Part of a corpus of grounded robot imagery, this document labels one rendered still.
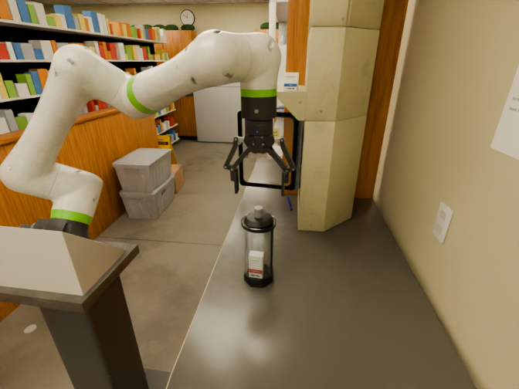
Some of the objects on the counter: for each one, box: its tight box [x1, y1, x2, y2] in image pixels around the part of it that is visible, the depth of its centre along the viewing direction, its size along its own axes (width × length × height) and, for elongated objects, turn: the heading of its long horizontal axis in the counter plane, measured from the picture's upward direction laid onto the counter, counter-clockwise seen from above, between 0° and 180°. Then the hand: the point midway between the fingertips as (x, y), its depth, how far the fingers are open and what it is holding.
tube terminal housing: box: [297, 26, 380, 232], centre depth 123 cm, size 25×32×77 cm
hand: (259, 189), depth 84 cm, fingers open, 13 cm apart
